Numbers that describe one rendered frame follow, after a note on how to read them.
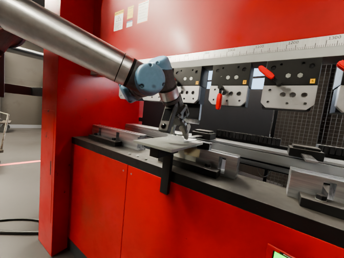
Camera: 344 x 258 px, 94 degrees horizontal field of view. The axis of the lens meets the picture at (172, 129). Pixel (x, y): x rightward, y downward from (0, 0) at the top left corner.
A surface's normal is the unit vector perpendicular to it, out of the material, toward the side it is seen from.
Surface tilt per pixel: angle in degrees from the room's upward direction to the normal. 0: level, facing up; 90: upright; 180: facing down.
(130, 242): 90
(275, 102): 90
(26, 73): 90
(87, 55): 116
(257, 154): 90
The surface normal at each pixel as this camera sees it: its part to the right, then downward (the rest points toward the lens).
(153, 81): 0.38, 0.13
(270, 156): -0.55, 0.02
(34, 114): 0.70, 0.15
